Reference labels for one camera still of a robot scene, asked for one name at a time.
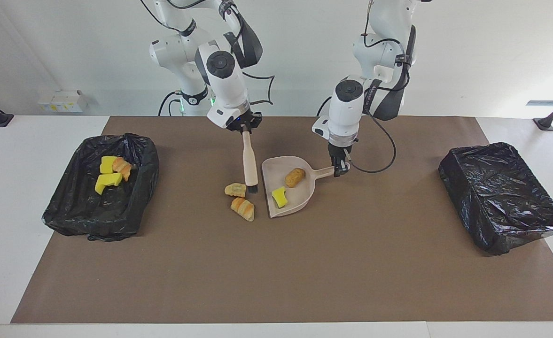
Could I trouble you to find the beige hand brush black bristles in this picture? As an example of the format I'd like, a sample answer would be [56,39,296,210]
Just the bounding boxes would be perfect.
[241,131,259,195]

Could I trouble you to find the brown cork-like piece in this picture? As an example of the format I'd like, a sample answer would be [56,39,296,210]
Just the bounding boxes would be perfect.
[284,168,307,189]

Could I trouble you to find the beige plastic dustpan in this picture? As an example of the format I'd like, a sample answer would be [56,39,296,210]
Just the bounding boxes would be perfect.
[261,155,336,219]

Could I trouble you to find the yellow sponge wedge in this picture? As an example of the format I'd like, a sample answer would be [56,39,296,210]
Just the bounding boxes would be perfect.
[271,186,289,209]

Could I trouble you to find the pale tan foam scrap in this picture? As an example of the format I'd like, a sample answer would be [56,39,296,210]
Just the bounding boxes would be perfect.
[224,182,248,198]

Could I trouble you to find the orange striped foam scrap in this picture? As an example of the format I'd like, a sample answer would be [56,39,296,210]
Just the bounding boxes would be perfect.
[230,197,256,223]

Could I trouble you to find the pale orange foam scrap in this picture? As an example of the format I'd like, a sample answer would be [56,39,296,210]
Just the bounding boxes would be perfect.
[112,157,136,182]

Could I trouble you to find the small green yellow sponge piece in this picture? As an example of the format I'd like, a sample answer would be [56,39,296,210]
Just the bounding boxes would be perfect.
[99,155,118,175]

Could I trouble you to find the notched green yellow sponge piece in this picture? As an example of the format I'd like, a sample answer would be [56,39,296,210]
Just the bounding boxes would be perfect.
[94,172,123,195]

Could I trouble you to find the bin lined with black bag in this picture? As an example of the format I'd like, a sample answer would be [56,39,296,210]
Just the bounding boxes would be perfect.
[42,133,160,242]
[438,142,553,256]

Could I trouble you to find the large brown table mat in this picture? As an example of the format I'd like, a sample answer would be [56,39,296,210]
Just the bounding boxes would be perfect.
[11,116,553,323]

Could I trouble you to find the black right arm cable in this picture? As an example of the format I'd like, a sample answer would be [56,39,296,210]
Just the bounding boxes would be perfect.
[140,0,277,106]

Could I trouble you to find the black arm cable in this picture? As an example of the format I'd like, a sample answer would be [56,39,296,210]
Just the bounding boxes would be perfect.
[347,0,414,174]
[140,0,277,106]

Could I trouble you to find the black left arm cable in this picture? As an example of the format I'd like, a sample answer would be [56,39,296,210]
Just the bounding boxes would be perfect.
[347,0,414,174]

